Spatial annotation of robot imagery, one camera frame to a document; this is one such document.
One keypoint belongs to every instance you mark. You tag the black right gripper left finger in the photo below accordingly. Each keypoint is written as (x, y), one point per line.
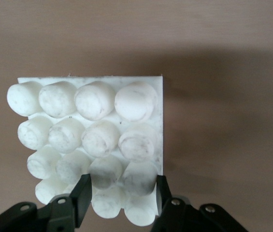
(78, 203)

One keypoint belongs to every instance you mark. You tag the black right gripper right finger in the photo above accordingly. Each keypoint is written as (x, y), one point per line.
(172, 212)

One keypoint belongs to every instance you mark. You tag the white studded base plate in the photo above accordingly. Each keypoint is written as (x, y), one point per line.
(97, 104)

